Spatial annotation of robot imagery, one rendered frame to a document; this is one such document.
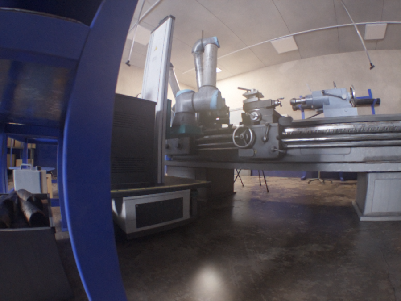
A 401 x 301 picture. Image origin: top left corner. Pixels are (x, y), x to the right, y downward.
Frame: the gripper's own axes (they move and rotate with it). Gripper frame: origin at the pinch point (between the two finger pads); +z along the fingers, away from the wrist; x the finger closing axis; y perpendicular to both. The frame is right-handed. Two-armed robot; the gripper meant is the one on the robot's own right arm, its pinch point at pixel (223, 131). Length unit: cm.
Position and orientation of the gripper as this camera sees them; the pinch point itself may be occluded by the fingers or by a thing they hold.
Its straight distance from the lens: 172.1
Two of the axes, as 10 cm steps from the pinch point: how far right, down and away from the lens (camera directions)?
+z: 1.3, 9.3, 3.5
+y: -5.6, 3.6, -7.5
